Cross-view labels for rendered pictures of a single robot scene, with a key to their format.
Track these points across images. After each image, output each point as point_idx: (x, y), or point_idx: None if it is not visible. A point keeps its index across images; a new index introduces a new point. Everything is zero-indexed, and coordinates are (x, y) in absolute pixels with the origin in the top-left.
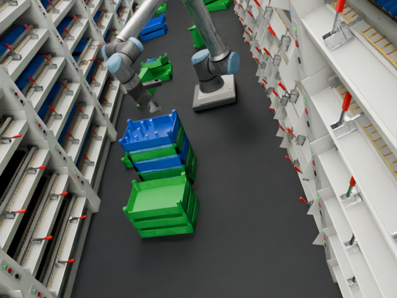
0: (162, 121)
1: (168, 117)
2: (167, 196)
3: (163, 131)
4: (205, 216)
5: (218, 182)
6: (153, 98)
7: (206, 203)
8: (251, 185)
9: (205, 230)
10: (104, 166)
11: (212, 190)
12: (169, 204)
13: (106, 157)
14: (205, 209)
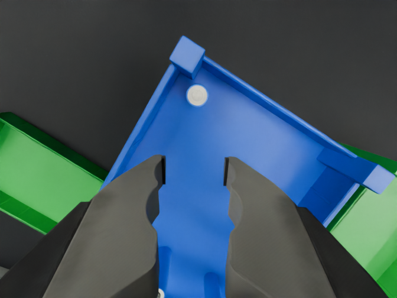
0: (136, 143)
1: (154, 107)
2: (362, 220)
3: (211, 163)
4: (365, 143)
5: (306, 70)
6: (155, 264)
7: (338, 125)
8: (377, 9)
9: (394, 158)
10: None
11: (316, 96)
12: (392, 225)
13: (0, 266)
14: (350, 133)
